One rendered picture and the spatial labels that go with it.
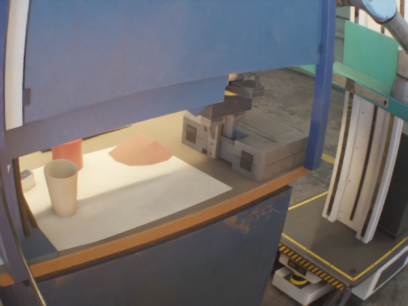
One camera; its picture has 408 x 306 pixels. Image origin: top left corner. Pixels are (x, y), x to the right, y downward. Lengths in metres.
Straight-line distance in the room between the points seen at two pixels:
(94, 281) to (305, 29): 0.70
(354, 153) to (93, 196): 1.38
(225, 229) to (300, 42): 0.45
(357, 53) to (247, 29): 1.10
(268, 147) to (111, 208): 0.38
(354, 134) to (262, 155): 1.04
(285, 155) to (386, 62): 0.83
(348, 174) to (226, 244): 1.12
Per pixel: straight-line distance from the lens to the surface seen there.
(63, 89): 0.68
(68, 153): 1.08
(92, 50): 0.69
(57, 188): 0.89
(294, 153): 1.20
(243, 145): 1.12
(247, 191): 1.08
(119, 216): 0.95
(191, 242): 1.05
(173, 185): 1.07
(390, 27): 1.36
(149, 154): 1.16
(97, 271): 0.92
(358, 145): 2.11
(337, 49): 5.81
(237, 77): 1.10
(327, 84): 1.15
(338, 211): 2.26
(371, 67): 1.90
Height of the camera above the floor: 1.46
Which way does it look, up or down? 23 degrees down
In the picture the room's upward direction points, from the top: 6 degrees clockwise
